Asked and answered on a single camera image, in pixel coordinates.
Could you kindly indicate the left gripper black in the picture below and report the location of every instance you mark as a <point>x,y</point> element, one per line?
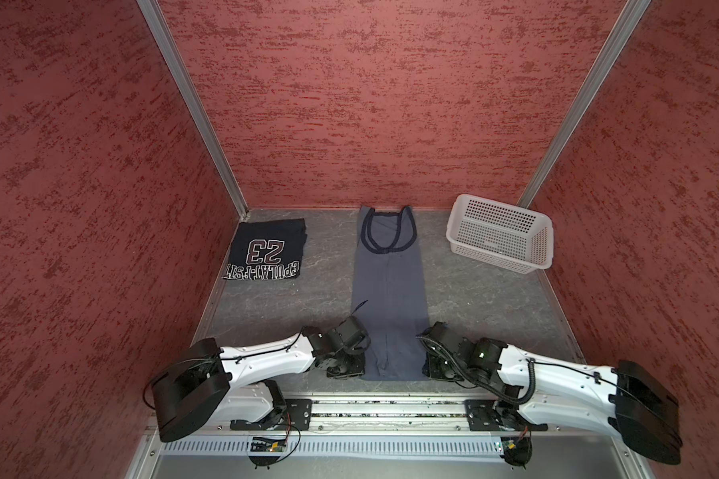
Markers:
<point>358,369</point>

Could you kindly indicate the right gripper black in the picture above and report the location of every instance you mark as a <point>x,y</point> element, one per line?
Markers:
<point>430,362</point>

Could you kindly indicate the grey blue tank top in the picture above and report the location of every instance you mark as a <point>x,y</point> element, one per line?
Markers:
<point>389,297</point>

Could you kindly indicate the navy tank top red trim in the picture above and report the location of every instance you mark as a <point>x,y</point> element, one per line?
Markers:
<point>267,251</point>

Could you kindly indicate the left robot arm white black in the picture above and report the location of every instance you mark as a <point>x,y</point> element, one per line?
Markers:
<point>237,384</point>

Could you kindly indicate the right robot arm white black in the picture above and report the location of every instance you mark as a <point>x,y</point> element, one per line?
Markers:
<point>533,392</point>

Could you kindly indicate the white plastic laundry basket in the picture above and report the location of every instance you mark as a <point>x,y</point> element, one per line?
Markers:
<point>500,234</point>

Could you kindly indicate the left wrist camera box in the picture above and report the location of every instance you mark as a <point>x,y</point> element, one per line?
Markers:
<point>352,336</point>

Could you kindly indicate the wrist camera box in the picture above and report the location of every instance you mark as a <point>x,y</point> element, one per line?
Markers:
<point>352,336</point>
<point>443,337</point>

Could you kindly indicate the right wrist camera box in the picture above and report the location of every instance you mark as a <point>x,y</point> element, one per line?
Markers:
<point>443,337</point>

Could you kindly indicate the aluminium mounting rail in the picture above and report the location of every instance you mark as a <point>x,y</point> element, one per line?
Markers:
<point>331,414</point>

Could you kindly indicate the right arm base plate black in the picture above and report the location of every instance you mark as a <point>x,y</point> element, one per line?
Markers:
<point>497,416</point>

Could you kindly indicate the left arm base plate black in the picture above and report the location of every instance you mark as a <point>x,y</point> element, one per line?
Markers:
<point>296,414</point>

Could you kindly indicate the right controller board with wires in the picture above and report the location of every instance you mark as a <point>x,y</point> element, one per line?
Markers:
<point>517,452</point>

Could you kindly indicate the controller board with wires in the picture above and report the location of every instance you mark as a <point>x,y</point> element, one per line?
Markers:
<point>265,452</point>
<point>517,452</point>

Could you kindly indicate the left controller board with wires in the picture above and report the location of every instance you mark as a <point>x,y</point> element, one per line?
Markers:
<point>265,452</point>

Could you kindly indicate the white slotted cable duct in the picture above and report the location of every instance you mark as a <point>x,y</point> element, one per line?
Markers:
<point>457,448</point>

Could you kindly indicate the right aluminium corner post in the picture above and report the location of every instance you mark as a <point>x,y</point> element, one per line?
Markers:
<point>618,37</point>

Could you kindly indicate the aluminium corner post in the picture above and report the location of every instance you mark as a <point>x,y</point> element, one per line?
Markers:
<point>618,37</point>
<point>159,28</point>

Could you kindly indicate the left aluminium corner post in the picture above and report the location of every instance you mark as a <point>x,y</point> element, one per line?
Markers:
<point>159,28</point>

